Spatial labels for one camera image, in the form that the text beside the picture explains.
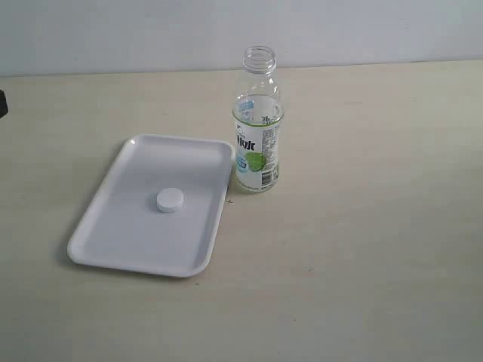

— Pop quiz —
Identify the clear plastic drink bottle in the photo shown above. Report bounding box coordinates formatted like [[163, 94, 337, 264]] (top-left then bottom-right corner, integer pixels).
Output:
[[232, 45, 284, 192]]

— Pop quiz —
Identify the white bottle cap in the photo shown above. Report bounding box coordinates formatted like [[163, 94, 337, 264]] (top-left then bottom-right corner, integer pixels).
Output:
[[156, 188, 184, 213]]

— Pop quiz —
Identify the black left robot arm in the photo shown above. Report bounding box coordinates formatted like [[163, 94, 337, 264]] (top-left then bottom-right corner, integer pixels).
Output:
[[0, 90, 8, 118]]

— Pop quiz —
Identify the white rectangular plastic tray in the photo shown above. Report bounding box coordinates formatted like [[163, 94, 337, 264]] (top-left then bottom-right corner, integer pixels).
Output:
[[67, 134, 234, 278]]

